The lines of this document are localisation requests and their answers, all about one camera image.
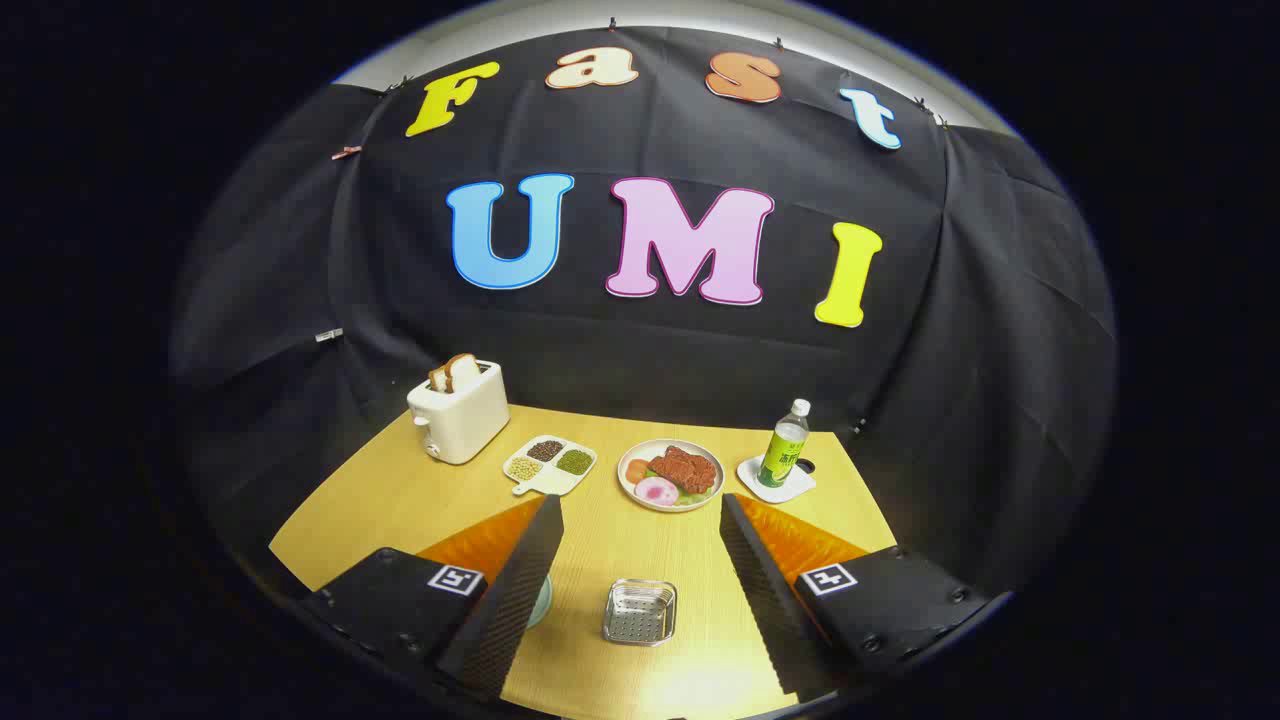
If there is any white square coaster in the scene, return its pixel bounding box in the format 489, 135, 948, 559
737, 455, 817, 504

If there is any perforated metal tray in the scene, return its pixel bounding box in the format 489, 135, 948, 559
602, 578, 678, 647

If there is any brown meat piece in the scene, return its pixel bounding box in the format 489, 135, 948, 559
650, 446, 719, 495

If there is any white toaster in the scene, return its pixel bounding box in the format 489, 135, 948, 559
406, 360, 511, 466

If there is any white round food plate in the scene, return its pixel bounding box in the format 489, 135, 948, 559
617, 439, 726, 513

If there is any green label drink bottle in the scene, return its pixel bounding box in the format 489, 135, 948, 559
757, 399, 812, 489

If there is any white divided dish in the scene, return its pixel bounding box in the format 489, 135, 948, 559
502, 434, 598, 497

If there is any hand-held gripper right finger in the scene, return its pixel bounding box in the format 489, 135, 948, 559
718, 492, 993, 703

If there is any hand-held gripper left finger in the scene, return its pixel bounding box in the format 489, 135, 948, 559
300, 493, 566, 701

